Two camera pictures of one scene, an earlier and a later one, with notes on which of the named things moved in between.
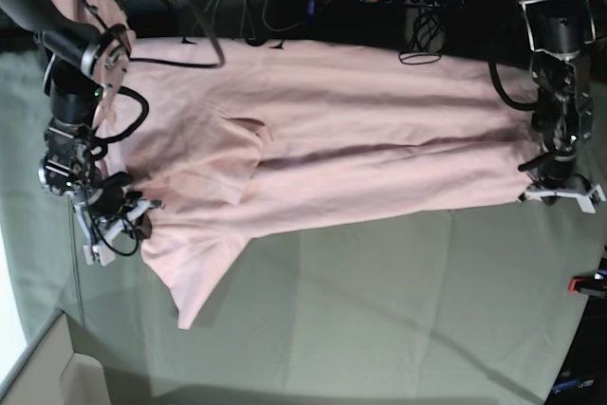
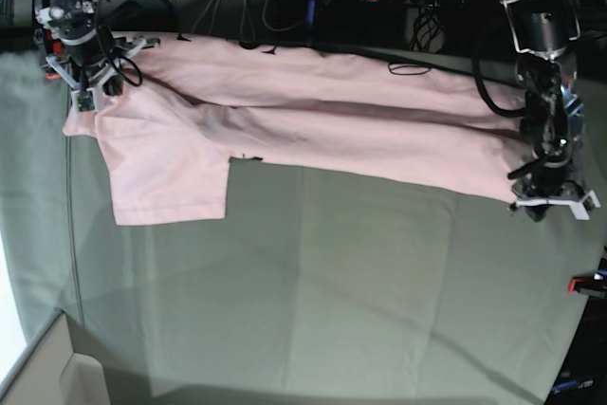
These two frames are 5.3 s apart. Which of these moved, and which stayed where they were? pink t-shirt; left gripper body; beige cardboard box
Moved: left gripper body; pink t-shirt
Stayed: beige cardboard box
